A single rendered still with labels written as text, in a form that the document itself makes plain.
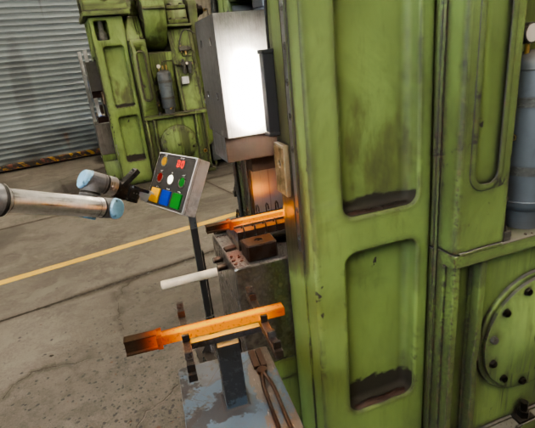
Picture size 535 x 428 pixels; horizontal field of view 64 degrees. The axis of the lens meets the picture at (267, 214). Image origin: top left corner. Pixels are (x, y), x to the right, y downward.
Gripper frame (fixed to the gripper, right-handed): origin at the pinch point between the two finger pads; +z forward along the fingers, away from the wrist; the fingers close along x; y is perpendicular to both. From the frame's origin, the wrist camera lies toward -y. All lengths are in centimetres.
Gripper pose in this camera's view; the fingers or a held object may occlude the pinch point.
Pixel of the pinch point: (152, 192)
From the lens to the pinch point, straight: 228.2
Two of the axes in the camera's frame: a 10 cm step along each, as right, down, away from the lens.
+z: 6.6, 2.0, 7.2
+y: -2.7, 9.6, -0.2
